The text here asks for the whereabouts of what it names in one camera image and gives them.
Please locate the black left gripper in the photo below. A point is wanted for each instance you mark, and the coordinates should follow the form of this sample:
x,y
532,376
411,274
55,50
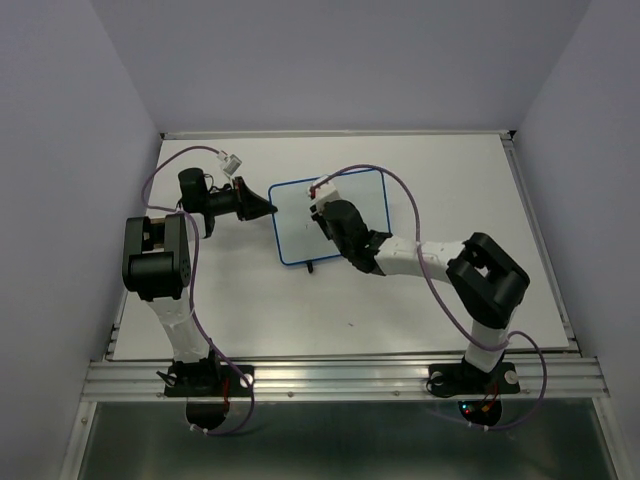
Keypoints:
x,y
247,204

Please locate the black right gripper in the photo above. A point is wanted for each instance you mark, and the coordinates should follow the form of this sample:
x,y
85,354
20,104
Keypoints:
x,y
322,218

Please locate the blue framed whiteboard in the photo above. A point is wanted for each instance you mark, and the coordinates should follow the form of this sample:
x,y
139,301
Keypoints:
x,y
300,239

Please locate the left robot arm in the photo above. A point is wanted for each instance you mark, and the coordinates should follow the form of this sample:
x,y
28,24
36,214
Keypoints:
x,y
157,267

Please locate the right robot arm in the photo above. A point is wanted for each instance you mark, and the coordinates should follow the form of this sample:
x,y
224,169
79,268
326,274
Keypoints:
x,y
488,282

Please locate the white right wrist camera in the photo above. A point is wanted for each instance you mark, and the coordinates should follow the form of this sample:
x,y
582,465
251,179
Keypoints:
x,y
320,192

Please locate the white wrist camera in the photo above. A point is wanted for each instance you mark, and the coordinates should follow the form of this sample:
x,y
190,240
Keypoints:
x,y
229,163
320,192

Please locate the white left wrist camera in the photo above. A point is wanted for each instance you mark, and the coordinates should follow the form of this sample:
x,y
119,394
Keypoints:
x,y
229,163

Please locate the aluminium table edge rail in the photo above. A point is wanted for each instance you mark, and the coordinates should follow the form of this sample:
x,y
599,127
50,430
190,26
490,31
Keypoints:
x,y
254,134

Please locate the aluminium front mounting rail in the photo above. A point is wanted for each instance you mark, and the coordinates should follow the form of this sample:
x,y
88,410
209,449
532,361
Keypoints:
x,y
326,379

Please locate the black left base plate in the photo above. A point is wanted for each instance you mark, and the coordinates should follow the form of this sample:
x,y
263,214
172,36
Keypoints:
x,y
200,380

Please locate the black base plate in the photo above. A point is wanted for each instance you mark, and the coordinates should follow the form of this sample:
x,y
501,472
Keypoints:
x,y
200,380
448,380

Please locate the aluminium right side rail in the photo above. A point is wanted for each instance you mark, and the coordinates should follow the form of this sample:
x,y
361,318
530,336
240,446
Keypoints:
x,y
508,144

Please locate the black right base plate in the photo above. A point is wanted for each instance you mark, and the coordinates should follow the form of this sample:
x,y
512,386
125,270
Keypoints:
x,y
448,380

